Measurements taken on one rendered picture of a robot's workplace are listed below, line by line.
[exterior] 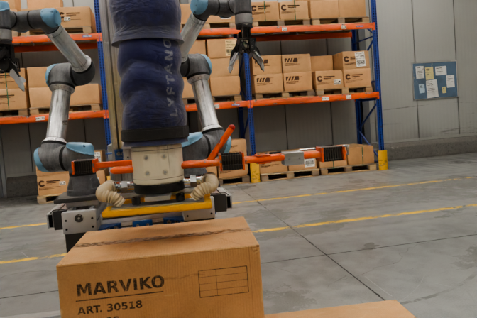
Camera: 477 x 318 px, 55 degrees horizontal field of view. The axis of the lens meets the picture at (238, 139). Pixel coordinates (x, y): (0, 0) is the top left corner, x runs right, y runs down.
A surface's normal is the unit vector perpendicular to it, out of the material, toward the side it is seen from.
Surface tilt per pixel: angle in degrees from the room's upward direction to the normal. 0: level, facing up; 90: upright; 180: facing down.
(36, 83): 91
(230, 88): 93
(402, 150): 90
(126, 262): 90
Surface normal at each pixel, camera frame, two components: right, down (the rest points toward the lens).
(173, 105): 0.78, -0.32
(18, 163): 0.18, 0.04
